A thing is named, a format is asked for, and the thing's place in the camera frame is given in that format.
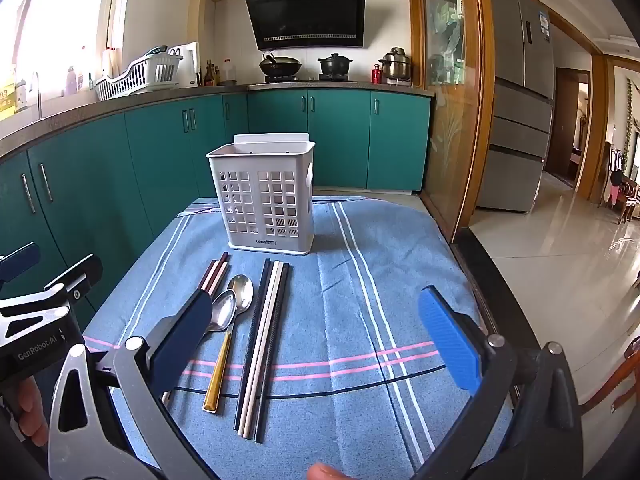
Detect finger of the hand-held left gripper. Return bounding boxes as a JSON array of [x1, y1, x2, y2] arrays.
[[0, 254, 104, 318], [0, 241, 42, 285]]

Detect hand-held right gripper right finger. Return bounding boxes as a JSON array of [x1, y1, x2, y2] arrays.
[[414, 285, 585, 480]]

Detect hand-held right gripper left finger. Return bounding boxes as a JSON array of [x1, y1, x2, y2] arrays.
[[47, 289, 215, 480]]

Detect white chopstick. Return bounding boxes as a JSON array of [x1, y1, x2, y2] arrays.
[[245, 261, 283, 440], [239, 261, 281, 437]]

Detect white perforated utensil basket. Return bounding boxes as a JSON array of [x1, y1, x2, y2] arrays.
[[206, 132, 317, 257]]

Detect person's left hand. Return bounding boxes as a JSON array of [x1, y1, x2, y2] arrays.
[[14, 377, 51, 450]]

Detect person's right hand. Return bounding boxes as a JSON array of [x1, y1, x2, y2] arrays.
[[307, 462, 347, 480]]

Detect brown chopstick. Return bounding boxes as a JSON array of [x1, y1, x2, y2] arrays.
[[165, 252, 231, 406], [161, 258, 222, 406]]

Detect blue striped cloth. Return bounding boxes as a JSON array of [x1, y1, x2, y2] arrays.
[[82, 195, 516, 480]]

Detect teal base cabinets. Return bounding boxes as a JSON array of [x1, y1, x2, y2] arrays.
[[0, 89, 432, 323]]

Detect yellow container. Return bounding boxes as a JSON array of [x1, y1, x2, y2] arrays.
[[0, 76, 19, 122]]

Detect wooden chair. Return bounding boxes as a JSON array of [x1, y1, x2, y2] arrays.
[[579, 334, 640, 417]]

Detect metal faucet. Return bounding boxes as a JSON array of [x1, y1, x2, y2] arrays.
[[30, 71, 44, 119]]

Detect dark kitchen countertop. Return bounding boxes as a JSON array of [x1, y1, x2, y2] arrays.
[[0, 81, 436, 161]]

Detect white dish rack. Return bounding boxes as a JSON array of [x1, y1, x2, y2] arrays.
[[94, 46, 184, 102]]

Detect white bottle with red cap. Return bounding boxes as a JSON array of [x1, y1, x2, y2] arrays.
[[101, 46, 122, 82]]

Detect white countertop appliance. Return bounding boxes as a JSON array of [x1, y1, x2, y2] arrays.
[[169, 41, 201, 87]]

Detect brown wooden doorway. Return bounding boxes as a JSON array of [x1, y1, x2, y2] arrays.
[[544, 66, 592, 192]]

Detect kitchen window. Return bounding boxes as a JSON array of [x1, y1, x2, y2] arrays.
[[0, 0, 137, 113]]

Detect group of sauce bottles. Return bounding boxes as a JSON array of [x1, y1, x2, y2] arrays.
[[202, 59, 224, 87]]

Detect wooden framed glass door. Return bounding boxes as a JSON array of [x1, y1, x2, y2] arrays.
[[409, 0, 497, 244]]

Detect silver refrigerator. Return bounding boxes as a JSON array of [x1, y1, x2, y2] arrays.
[[474, 0, 557, 214]]

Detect stainless steel pot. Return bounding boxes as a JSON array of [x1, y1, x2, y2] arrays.
[[378, 47, 413, 81]]

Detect gas stove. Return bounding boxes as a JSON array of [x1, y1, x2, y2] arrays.
[[263, 74, 360, 84]]

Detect black wok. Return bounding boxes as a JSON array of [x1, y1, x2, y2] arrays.
[[258, 52, 304, 79]]

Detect black lidded pot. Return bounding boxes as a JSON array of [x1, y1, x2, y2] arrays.
[[317, 52, 354, 77]]

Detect black range hood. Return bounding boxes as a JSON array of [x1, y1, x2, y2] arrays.
[[243, 0, 366, 52]]

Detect silver spoon with gold handle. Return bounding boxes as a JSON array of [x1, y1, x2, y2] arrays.
[[202, 273, 255, 415]]

